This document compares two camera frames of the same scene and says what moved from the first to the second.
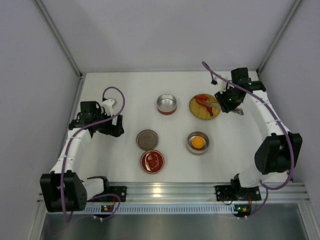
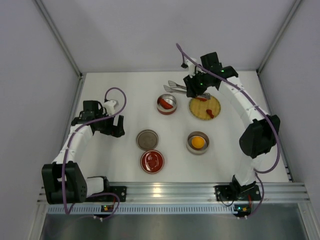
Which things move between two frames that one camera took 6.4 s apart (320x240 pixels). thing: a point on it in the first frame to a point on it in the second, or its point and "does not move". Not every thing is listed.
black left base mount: (119, 191) does not move
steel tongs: (237, 110) to (173, 84)
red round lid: (152, 161) does not move
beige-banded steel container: (193, 150) does not move
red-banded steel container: (166, 104) does not move
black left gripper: (117, 125) does not move
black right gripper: (225, 104) to (194, 86)
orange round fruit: (198, 142) does not move
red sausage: (201, 98) to (164, 104)
